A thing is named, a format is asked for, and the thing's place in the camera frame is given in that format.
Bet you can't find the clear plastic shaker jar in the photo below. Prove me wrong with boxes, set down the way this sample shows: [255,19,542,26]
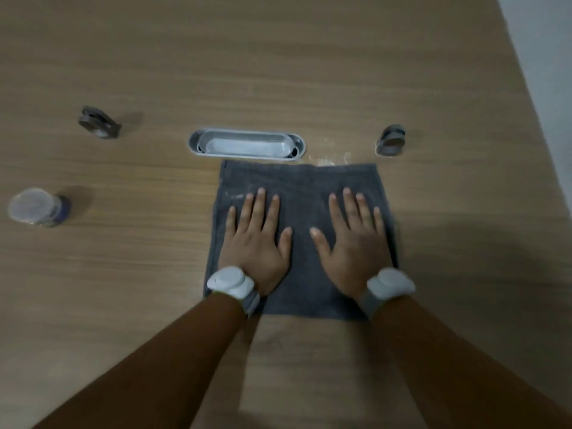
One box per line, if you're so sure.
[7,187,72,228]

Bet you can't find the grey cloth towel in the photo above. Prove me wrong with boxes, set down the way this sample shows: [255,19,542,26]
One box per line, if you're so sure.
[203,159,399,321]

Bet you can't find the person's left forearm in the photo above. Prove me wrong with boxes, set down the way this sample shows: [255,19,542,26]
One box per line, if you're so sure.
[33,292,247,429]

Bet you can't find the person's right forearm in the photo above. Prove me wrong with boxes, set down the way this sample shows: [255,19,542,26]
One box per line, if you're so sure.
[371,295,572,429]

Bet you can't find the white wrist tracker grey band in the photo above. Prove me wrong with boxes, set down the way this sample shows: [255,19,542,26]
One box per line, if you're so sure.
[205,266,261,319]
[357,268,416,320]

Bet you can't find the silver oval cable grommet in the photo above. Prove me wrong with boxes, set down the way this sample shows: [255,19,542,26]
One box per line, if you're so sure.
[187,128,307,162]

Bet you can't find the person's left hand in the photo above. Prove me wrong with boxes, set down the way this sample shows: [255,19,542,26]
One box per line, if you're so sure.
[217,187,294,296]

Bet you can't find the person's right hand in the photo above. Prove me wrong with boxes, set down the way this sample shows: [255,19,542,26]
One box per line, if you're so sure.
[309,187,394,302]

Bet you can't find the metal partition clamp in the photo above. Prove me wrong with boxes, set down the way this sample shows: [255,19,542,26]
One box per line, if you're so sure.
[78,105,122,140]
[375,124,406,157]

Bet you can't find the spilled white powder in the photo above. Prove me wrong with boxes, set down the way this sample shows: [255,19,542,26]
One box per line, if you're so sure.
[315,151,354,167]

